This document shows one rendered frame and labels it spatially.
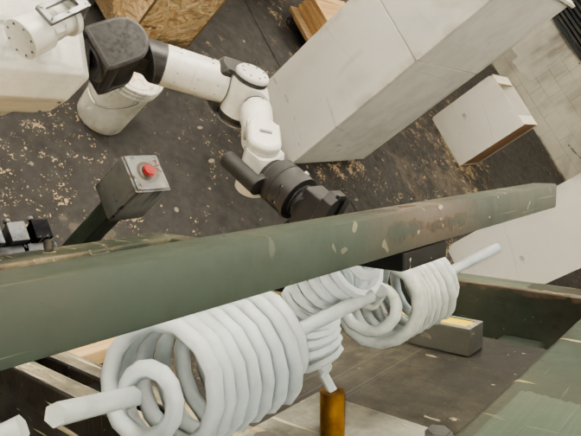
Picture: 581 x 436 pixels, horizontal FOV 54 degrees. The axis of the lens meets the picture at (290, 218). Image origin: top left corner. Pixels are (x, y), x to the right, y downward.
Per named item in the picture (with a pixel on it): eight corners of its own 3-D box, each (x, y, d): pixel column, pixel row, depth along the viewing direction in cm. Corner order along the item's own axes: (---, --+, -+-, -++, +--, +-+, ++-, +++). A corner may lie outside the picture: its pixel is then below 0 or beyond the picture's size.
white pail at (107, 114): (118, 92, 304) (163, 33, 276) (139, 139, 298) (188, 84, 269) (62, 88, 280) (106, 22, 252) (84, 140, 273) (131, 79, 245)
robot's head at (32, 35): (-9, 30, 93) (16, 13, 88) (40, 9, 100) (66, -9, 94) (17, 67, 96) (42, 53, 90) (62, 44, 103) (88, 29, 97)
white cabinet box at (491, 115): (450, 118, 622) (507, 77, 579) (476, 164, 609) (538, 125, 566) (430, 118, 587) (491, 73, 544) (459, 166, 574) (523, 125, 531)
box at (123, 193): (127, 185, 178) (156, 153, 167) (141, 219, 175) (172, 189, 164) (92, 187, 169) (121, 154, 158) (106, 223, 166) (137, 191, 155)
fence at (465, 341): (109, 267, 144) (109, 251, 143) (482, 347, 84) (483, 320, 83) (92, 270, 140) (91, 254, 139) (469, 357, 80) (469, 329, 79)
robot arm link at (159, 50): (150, 95, 128) (87, 78, 122) (156, 60, 131) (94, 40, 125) (165, 74, 118) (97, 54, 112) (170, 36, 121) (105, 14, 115)
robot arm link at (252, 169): (292, 207, 113) (257, 175, 119) (309, 163, 107) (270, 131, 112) (249, 221, 106) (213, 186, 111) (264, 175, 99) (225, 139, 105)
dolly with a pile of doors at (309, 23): (322, 25, 520) (346, 2, 502) (347, 72, 508) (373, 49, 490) (278, 14, 473) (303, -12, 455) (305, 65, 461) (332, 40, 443)
